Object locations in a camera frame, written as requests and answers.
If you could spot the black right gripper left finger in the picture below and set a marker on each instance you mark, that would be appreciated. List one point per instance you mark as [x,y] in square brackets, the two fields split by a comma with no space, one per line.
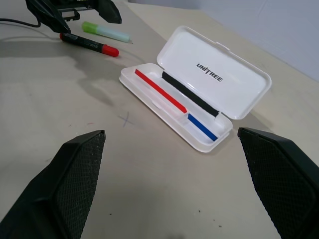
[62,189]

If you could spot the white plastic pencil case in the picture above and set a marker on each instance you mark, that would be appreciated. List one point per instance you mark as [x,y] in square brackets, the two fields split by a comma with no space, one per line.
[211,82]

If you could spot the pale pen with green cap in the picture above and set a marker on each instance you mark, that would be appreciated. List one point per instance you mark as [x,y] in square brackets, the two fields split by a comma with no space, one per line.
[104,31]

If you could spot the black marker with red cap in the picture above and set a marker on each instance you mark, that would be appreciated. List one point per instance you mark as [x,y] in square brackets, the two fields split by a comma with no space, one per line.
[87,44]

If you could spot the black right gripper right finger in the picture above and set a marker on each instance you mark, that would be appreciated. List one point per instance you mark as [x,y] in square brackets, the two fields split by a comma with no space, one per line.
[281,179]

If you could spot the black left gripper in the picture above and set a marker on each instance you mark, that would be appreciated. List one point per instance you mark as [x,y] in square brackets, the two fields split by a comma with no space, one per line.
[72,11]

